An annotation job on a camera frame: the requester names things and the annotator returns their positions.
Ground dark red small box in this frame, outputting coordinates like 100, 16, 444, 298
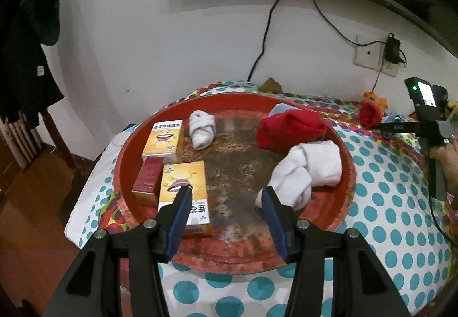
132, 156, 165, 207

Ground yellow medicine box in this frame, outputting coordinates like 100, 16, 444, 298
158, 160, 213, 238
141, 120, 184, 164

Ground large white sock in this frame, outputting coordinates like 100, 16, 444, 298
267, 140, 342, 211

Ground red sock with embroidery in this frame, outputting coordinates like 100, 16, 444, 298
256, 109, 327, 153

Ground small white sock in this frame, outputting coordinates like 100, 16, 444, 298
189, 110, 216, 150

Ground right hand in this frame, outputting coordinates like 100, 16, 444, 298
429, 143, 458, 198

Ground blue rolled sock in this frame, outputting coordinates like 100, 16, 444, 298
380, 114, 404, 139

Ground orange toy animal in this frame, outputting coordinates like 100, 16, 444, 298
362, 91, 388, 115

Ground black power adapter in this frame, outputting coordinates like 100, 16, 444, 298
384, 32, 404, 64

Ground round red tray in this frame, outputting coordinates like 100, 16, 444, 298
112, 93, 357, 275

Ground light blue sock in tray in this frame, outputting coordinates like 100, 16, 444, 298
268, 103, 299, 117

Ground brown cardboard scrap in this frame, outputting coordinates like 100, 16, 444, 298
258, 77, 283, 94

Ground wooden chair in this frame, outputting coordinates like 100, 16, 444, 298
1, 110, 79, 174

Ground dark hanging clothes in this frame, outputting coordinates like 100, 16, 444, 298
1, 0, 64, 128

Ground white wall socket plate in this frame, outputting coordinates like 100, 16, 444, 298
353, 35, 401, 77

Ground black adapter cable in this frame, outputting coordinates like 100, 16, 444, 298
308, 0, 409, 93

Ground black TV cable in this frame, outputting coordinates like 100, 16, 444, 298
246, 0, 289, 83

